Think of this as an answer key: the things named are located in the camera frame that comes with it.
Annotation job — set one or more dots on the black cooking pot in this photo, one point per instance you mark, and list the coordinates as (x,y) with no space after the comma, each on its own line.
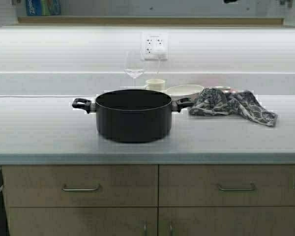
(133,115)

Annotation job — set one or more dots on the lower left cabinet door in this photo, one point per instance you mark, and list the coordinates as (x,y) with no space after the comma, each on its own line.
(82,221)

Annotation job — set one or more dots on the cabinet door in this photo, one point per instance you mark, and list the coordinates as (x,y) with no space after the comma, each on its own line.
(228,221)
(82,221)

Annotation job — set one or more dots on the lower right cabinet door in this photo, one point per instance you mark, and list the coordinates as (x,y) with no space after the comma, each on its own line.
(228,221)

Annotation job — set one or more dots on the wooden cabinet shelf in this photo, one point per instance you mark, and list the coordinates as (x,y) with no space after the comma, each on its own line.
(148,20)

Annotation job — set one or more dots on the cream ceramic mug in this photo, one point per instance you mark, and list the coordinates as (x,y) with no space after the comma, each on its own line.
(155,84)

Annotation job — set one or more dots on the white ceramic bowl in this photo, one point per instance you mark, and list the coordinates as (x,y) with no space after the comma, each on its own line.
(184,91)

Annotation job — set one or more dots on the clear wine glass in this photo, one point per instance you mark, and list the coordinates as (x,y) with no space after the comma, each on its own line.
(134,65)

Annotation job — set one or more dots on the grey patterned dish towel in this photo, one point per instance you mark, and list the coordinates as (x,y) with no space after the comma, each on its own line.
(214,102)

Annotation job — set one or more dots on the white power adapter plug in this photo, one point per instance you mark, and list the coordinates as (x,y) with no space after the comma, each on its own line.
(159,49)

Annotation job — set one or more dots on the right wooden drawer front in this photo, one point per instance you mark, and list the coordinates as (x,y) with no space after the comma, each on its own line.
(195,185)

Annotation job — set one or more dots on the wooden drawer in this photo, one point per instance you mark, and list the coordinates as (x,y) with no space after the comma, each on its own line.
(195,185)
(40,185)

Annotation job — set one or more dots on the small white dish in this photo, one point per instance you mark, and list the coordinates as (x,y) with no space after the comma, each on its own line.
(224,88)

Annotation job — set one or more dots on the left wooden drawer front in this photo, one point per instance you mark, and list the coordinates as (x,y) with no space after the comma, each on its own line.
(40,185)

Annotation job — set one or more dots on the green bag box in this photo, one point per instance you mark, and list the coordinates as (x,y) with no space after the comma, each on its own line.
(50,7)

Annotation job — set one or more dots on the blue ziploc bag box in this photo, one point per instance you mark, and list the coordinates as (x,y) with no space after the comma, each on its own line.
(33,7)

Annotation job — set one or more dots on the white wall outlet plate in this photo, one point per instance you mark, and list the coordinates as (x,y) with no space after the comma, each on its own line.
(154,45)

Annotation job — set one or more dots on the lower left door handle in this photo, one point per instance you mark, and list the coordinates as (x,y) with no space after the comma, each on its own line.
(145,229)

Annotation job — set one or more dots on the left drawer metal handle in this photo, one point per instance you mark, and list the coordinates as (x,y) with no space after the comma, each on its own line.
(65,188)

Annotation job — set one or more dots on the drawer metal handle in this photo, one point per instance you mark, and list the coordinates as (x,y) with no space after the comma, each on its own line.
(245,188)
(65,188)

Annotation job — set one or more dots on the right drawer metal handle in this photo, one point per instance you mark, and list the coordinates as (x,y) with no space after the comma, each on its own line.
(245,188)

